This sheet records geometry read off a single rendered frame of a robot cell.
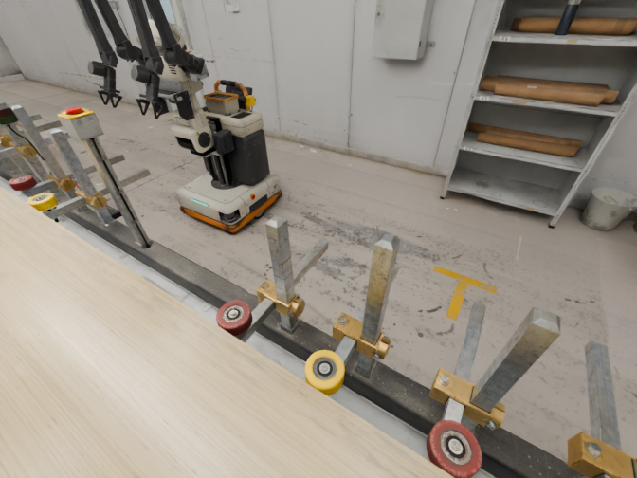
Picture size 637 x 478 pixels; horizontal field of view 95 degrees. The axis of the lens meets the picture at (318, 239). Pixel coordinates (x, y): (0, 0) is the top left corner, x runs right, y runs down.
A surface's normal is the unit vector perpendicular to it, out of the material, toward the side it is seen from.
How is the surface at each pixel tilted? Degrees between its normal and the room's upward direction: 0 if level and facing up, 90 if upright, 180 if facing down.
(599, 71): 90
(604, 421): 0
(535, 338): 90
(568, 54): 90
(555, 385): 0
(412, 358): 0
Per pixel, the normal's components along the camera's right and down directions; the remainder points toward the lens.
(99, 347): -0.02, -0.77
